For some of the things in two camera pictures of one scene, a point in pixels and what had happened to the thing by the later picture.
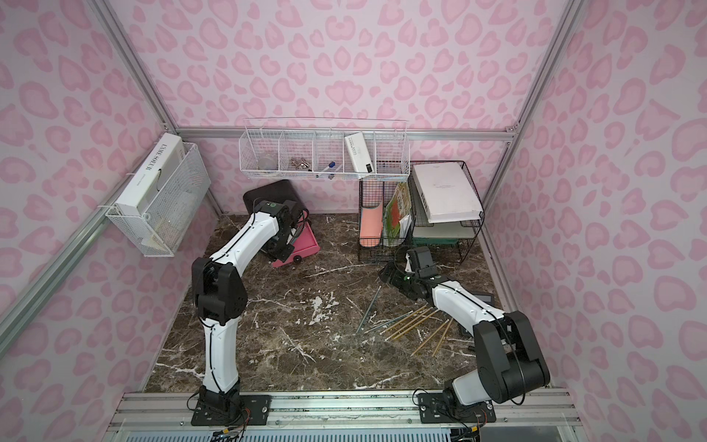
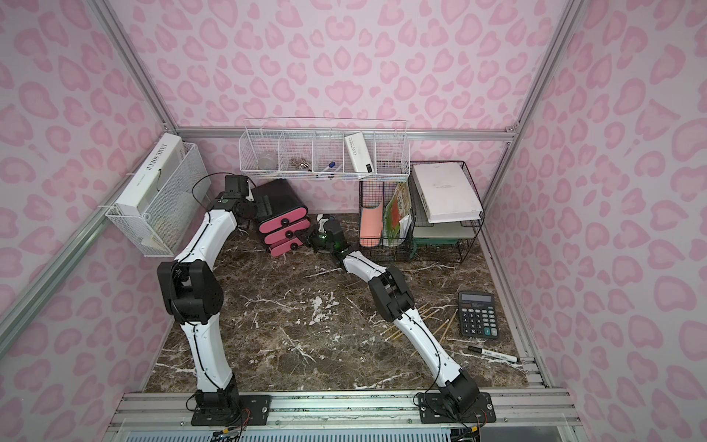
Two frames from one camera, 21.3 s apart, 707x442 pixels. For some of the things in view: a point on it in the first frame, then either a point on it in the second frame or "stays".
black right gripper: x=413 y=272 -> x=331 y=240
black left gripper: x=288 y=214 -> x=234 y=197
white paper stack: x=446 y=191 stays
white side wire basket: x=159 y=233 stays
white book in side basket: x=151 y=176 stays
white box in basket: x=359 y=152 stays
